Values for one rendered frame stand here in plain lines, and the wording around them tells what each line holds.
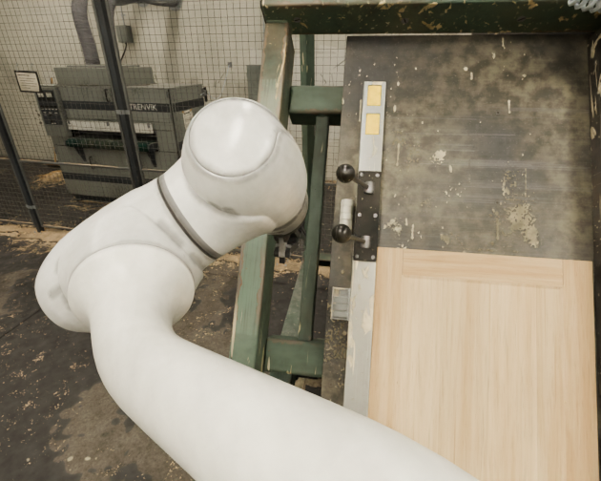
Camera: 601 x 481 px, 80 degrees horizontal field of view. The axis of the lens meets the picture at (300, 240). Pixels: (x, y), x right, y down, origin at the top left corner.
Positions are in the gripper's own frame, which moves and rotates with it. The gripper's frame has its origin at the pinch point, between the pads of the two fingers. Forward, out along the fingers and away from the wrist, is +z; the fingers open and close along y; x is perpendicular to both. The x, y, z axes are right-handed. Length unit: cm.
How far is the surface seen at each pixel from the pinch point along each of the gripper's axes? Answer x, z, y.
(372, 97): 13.5, 10.9, -34.4
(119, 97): -187, 190, -138
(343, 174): 8.4, -0.7, -11.7
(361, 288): 13.3, 11.2, 9.5
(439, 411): 30.6, 13.7, 33.1
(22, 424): -155, 116, 92
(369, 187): 13.9, 8.9, -12.3
